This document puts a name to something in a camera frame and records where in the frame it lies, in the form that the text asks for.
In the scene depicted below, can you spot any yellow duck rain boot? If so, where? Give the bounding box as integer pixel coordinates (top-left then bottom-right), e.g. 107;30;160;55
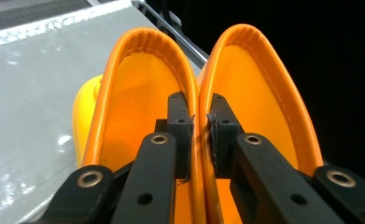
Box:
72;26;208;224
197;23;324;224

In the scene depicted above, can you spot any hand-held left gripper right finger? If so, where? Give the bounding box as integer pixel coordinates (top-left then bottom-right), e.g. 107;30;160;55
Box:
206;92;244;180

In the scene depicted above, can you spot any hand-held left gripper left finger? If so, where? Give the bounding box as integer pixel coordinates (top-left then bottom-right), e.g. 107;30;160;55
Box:
166;91;194;182

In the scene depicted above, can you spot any dark metal rail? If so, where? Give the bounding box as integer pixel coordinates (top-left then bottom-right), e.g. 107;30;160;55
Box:
132;0;210;67

